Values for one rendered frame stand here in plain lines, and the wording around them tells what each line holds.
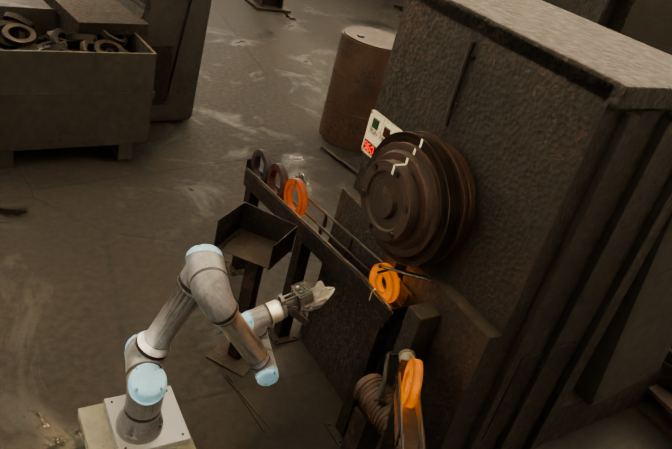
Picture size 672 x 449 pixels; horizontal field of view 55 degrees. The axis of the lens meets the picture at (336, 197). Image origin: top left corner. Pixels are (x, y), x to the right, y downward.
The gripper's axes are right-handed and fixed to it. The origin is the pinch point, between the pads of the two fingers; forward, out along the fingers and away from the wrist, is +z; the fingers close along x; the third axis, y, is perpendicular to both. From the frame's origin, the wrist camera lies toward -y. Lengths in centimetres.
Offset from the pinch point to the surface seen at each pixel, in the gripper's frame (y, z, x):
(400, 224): 29.7, 21.6, -10.4
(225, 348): -69, -30, 51
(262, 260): -12.1, -10.7, 39.3
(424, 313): -1.3, 23.3, -24.7
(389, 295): -8.3, 21.2, -6.0
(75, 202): -60, -68, 187
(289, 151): -111, 90, 239
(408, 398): -3.0, 0.1, -49.1
